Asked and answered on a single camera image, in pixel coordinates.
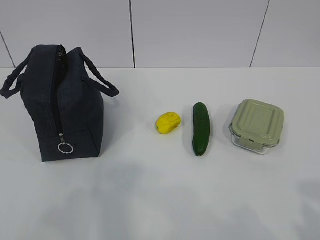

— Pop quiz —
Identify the green cucumber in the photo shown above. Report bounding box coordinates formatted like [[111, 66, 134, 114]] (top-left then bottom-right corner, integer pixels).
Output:
[[192, 102, 211, 157]]

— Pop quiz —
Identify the yellow lemon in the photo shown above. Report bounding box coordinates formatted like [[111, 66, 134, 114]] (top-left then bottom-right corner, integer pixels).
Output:
[[155, 112, 181, 135]]

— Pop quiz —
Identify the dark blue lunch bag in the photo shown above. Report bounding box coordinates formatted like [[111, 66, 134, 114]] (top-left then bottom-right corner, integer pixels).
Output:
[[0, 45, 119, 162]]

